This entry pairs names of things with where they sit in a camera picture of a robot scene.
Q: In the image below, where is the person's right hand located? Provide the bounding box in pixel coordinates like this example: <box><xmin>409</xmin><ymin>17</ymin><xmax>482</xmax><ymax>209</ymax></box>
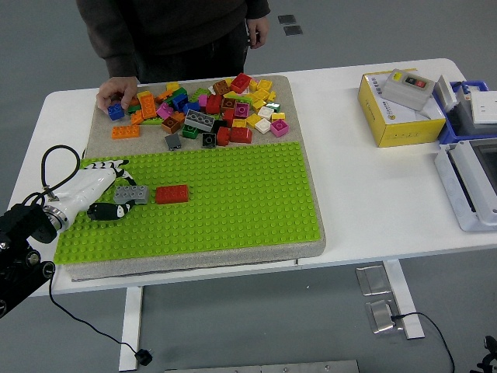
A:
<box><xmin>96</xmin><ymin>76</ymin><xmax>140</xmax><ymax>116</ymax></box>

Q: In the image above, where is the person's left hand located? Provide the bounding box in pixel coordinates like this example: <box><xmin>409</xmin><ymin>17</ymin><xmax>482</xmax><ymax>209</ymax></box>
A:
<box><xmin>247</xmin><ymin>16</ymin><xmax>270</xmax><ymax>50</ymax></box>

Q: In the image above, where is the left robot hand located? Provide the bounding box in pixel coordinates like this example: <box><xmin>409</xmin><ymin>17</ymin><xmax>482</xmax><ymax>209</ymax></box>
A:
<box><xmin>57</xmin><ymin>159</ymin><xmax>137</xmax><ymax>230</ymax></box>

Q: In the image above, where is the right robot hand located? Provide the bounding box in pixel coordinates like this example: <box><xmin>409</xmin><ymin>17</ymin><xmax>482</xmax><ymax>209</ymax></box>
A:
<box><xmin>475</xmin><ymin>336</ymin><xmax>497</xmax><ymax>373</ymax></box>

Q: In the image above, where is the light grey long brick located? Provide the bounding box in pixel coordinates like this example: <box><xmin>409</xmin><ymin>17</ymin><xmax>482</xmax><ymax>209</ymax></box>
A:
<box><xmin>113</xmin><ymin>184</ymin><xmax>151</xmax><ymax>206</ymax></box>

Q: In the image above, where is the green studded baseplate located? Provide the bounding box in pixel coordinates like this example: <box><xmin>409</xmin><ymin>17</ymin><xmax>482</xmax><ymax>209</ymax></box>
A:
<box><xmin>54</xmin><ymin>141</ymin><xmax>325</xmax><ymax>265</ymax></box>

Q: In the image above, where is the orange long brick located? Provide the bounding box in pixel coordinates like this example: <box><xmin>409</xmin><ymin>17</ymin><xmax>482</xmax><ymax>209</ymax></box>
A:
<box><xmin>111</xmin><ymin>124</ymin><xmax>141</xmax><ymax>140</ymax></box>
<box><xmin>139</xmin><ymin>94</ymin><xmax>158</xmax><ymax>120</ymax></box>

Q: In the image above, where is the red long brick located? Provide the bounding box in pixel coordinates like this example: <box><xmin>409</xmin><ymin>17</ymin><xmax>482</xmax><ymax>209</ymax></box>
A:
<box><xmin>155</xmin><ymin>183</ymin><xmax>190</xmax><ymax>205</ymax></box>

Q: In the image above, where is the dark grey long brick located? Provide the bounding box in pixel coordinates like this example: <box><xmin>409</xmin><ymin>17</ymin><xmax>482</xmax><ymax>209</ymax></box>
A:
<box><xmin>184</xmin><ymin>109</ymin><xmax>216</xmax><ymax>133</ymax></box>

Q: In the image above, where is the person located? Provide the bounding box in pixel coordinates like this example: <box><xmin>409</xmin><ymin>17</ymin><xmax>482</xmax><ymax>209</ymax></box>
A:
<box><xmin>75</xmin><ymin>0</ymin><xmax>271</xmax><ymax>116</ymax></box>

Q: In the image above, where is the white table leg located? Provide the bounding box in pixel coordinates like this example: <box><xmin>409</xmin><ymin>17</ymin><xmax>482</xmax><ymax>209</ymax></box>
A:
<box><xmin>118</xmin><ymin>285</ymin><xmax>144</xmax><ymax>372</ymax></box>
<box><xmin>382</xmin><ymin>259</ymin><xmax>426</xmax><ymax>340</ymax></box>

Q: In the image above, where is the silver floor patch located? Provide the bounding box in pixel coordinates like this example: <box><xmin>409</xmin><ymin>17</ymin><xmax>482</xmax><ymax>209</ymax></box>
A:
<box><xmin>356</xmin><ymin>264</ymin><xmax>389</xmax><ymax>297</ymax></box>
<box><xmin>364</xmin><ymin>298</ymin><xmax>405</xmax><ymax>334</ymax></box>

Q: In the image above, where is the grey-brown foam mat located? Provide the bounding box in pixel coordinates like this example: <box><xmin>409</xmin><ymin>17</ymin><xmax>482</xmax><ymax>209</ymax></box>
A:
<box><xmin>69</xmin><ymin>75</ymin><xmax>327</xmax><ymax>283</ymax></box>

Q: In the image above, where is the yellow cardboard box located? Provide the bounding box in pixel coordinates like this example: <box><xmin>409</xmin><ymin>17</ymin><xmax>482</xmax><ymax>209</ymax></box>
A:
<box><xmin>357</xmin><ymin>71</ymin><xmax>447</xmax><ymax>148</ymax></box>

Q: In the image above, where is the white plastic block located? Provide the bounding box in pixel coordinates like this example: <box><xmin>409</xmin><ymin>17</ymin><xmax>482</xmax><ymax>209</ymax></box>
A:
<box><xmin>433</xmin><ymin>75</ymin><xmax>459</xmax><ymax>113</ymax></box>

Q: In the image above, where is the blue plastic bin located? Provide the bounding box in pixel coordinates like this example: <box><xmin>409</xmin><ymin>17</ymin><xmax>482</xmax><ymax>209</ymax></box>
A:
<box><xmin>438</xmin><ymin>79</ymin><xmax>497</xmax><ymax>151</ymax></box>

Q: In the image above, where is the grey plastic box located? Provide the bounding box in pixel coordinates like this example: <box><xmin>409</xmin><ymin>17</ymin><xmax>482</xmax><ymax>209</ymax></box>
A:
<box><xmin>452</xmin><ymin>83</ymin><xmax>497</xmax><ymax>137</ymax></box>

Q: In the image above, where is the metal floor strip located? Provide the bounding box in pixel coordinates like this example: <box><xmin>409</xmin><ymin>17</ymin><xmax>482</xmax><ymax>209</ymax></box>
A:
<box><xmin>165</xmin><ymin>359</ymin><xmax>360</xmax><ymax>373</ymax></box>

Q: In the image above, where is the thin black cable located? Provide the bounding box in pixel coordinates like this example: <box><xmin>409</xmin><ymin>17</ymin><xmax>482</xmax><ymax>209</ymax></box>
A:
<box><xmin>390</xmin><ymin>312</ymin><xmax>456</xmax><ymax>373</ymax></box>

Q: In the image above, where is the grey push-button switch box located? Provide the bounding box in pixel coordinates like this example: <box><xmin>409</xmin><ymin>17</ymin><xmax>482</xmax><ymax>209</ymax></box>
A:
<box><xmin>382</xmin><ymin>68</ymin><xmax>436</xmax><ymax>112</ymax></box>

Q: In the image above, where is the white electrical enclosure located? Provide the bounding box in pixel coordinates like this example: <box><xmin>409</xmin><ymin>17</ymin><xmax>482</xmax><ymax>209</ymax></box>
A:
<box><xmin>433</xmin><ymin>138</ymin><xmax>497</xmax><ymax>233</ymax></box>

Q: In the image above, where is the black power cord with plug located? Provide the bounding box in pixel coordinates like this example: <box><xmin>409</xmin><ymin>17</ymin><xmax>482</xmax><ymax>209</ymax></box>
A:
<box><xmin>48</xmin><ymin>147</ymin><xmax>155</xmax><ymax>367</ymax></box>

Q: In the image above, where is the white wall socket plate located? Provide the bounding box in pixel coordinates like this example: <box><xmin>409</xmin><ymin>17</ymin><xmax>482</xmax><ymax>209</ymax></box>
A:
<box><xmin>469</xmin><ymin>91</ymin><xmax>497</xmax><ymax>125</ymax></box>

